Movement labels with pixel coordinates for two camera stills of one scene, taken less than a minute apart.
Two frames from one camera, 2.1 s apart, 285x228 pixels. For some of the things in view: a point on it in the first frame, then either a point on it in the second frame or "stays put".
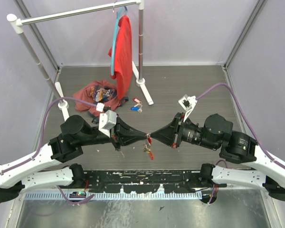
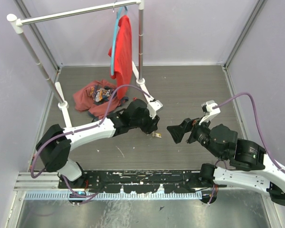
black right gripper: x=166 y=134 -> x=176 y=131
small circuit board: x=78 y=194 stays put
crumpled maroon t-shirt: x=98 y=91 stays put
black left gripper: x=122 y=134 -> x=152 y=125
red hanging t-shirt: x=123 y=57 stays put
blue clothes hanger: x=114 y=42 stays put
